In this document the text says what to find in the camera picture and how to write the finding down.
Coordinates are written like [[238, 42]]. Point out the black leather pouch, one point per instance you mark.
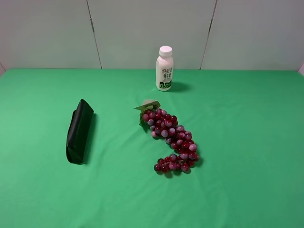
[[78, 132]]

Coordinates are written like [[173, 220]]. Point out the white milk bottle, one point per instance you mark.
[[164, 68]]

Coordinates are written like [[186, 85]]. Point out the red grape bunch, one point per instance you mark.
[[164, 125]]

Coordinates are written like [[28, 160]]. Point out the green tablecloth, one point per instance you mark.
[[248, 126]]

